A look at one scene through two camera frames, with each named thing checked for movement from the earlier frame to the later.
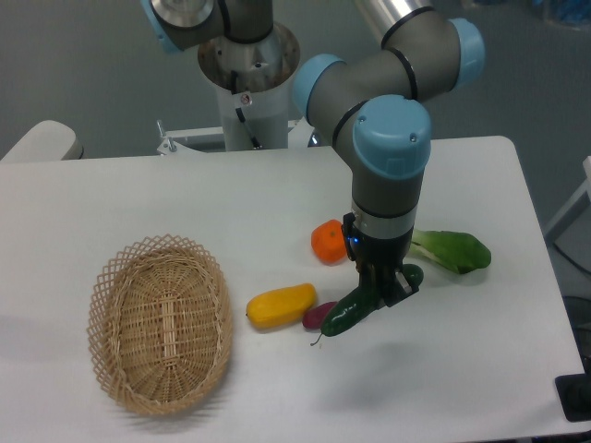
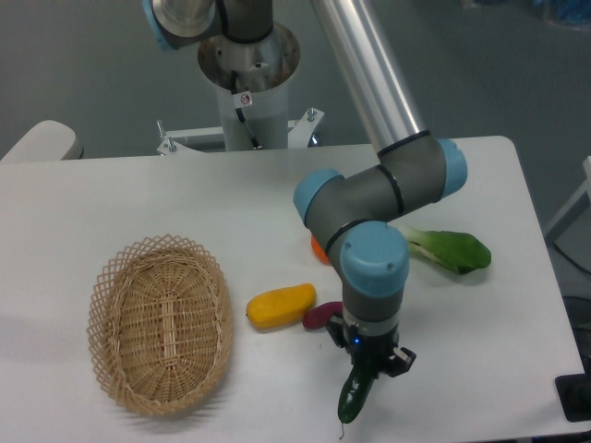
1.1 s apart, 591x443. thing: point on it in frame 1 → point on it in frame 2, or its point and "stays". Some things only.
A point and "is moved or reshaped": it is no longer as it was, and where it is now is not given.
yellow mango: [282, 306] stays
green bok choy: [458, 251] stays
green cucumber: [359, 304] is moved or reshaped
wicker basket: [161, 325] stays
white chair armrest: [46, 140] stays
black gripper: [378, 260] → [367, 352]
